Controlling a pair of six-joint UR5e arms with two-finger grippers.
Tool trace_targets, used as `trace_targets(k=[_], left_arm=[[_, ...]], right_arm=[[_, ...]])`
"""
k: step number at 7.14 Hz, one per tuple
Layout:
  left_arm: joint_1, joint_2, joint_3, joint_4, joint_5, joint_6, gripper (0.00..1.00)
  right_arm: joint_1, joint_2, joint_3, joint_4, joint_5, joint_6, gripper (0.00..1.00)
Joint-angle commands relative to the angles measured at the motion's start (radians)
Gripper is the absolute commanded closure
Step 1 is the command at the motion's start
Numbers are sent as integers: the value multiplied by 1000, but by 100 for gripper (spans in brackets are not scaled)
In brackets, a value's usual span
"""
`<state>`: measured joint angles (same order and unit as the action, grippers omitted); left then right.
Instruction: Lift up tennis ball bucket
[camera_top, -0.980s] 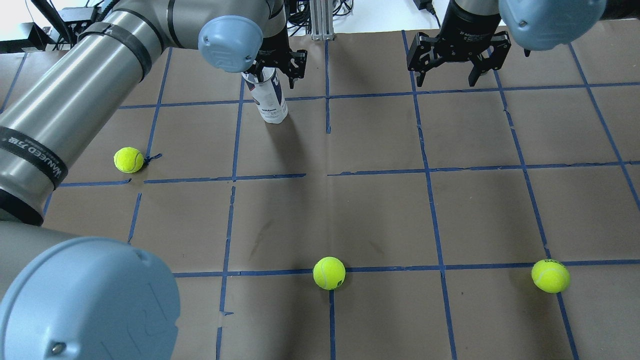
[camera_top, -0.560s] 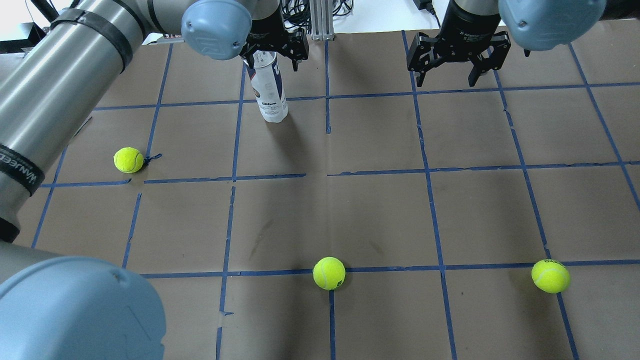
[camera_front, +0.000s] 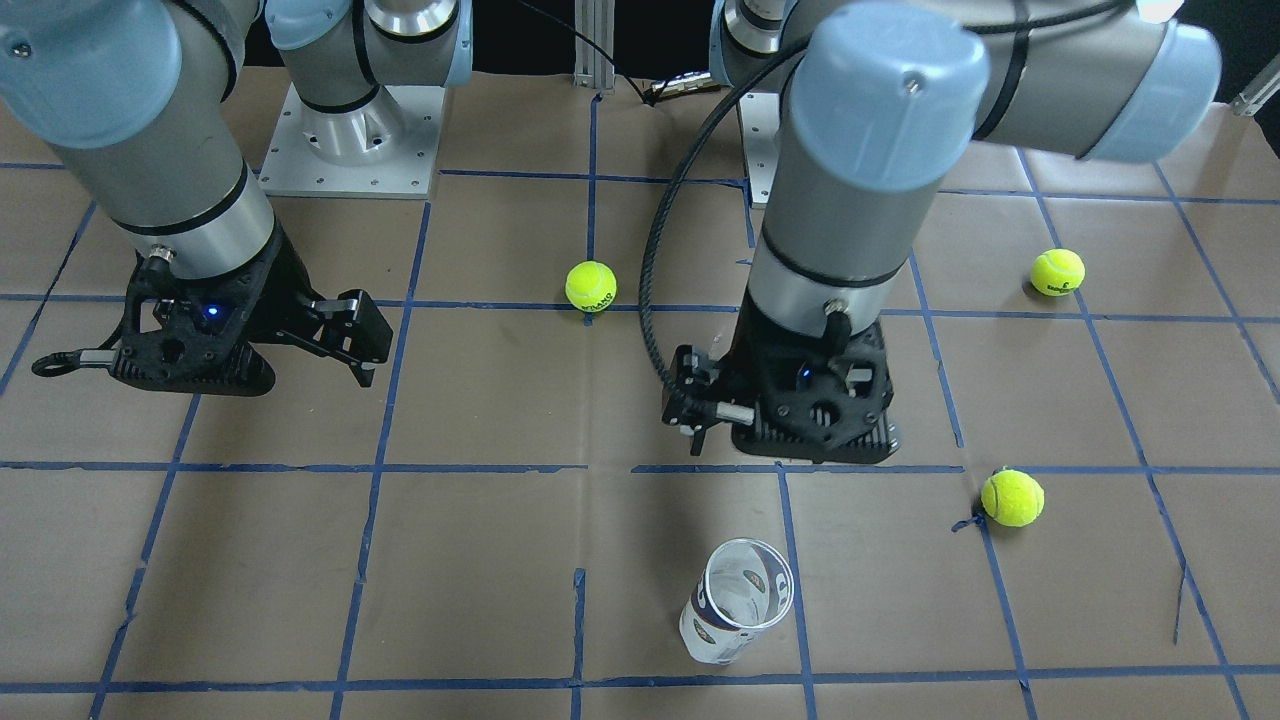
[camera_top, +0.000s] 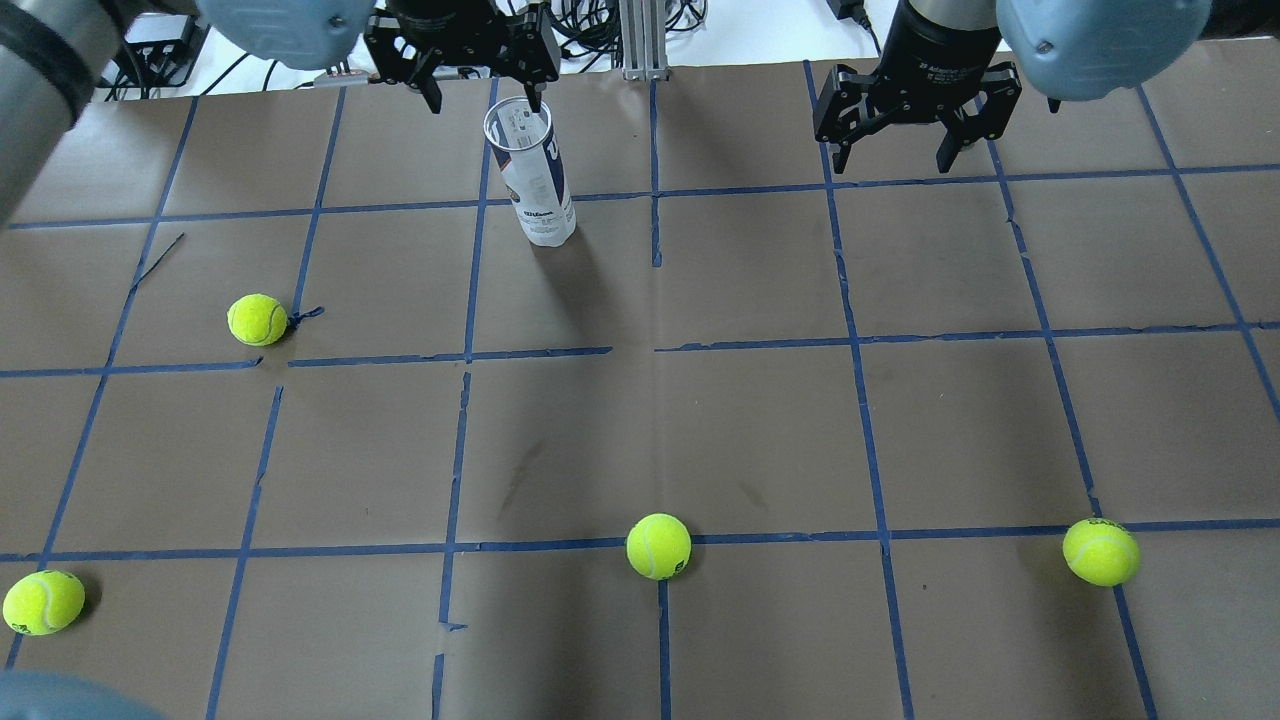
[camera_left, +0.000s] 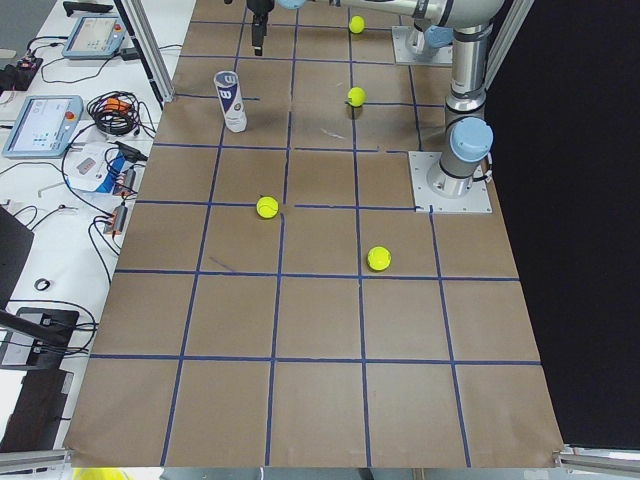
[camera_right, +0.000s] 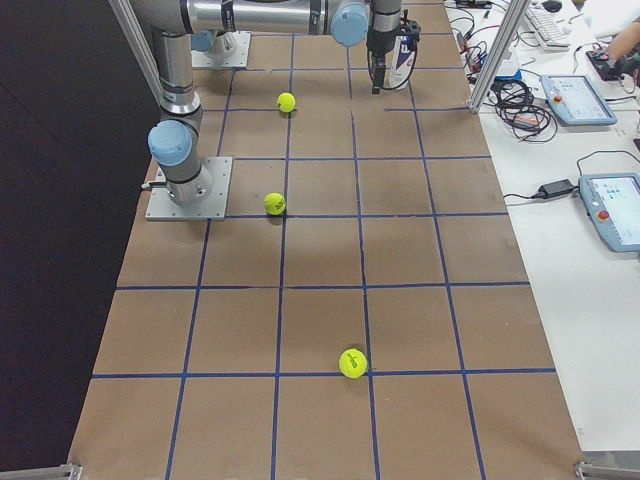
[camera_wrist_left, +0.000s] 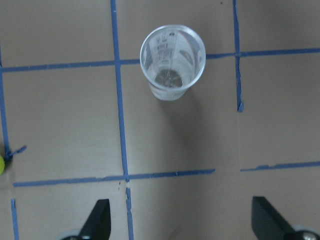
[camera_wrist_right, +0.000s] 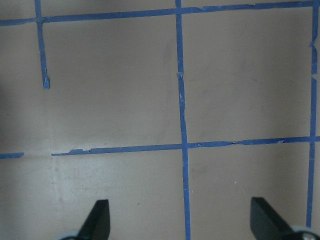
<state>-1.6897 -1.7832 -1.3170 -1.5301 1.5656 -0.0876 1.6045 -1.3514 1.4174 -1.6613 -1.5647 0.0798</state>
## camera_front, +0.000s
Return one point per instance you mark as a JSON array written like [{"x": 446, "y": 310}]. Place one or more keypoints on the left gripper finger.
[{"x": 697, "y": 429}]

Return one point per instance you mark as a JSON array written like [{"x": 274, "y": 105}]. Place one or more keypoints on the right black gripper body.
[{"x": 282, "y": 287}]

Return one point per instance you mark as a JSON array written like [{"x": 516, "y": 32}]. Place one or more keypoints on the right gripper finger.
[{"x": 363, "y": 369}]

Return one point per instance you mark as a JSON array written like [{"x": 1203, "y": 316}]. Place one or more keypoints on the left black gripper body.
[{"x": 746, "y": 352}]

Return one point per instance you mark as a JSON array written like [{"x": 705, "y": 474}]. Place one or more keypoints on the clear tennis ball can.
[{"x": 746, "y": 588}]

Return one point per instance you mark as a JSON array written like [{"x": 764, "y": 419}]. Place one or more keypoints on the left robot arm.
[{"x": 878, "y": 101}]

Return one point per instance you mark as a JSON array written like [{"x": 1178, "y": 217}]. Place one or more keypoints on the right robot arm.
[{"x": 128, "y": 95}]

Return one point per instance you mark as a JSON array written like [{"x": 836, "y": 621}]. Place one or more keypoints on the centre tennis ball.
[{"x": 590, "y": 286}]

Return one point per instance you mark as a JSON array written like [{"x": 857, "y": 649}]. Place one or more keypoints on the tennis ball near front edge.
[{"x": 1012, "y": 498}]

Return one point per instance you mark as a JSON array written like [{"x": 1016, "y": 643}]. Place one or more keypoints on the tennis ball by base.
[{"x": 1057, "y": 272}]

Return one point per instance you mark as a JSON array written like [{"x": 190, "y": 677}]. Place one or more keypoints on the brown paper table cover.
[{"x": 500, "y": 528}]

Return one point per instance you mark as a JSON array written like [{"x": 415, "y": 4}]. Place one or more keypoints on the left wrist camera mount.
[{"x": 696, "y": 375}]

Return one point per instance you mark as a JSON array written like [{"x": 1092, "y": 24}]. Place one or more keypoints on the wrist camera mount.
[
  {"x": 696, "y": 375},
  {"x": 350, "y": 328}
]

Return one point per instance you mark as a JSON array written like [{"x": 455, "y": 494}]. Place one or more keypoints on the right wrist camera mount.
[{"x": 350, "y": 328}]

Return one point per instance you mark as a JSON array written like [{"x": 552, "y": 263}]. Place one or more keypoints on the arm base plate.
[
  {"x": 386, "y": 150},
  {"x": 759, "y": 118}
]

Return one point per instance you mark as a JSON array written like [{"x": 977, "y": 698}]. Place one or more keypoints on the aluminium frame post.
[{"x": 593, "y": 67}]

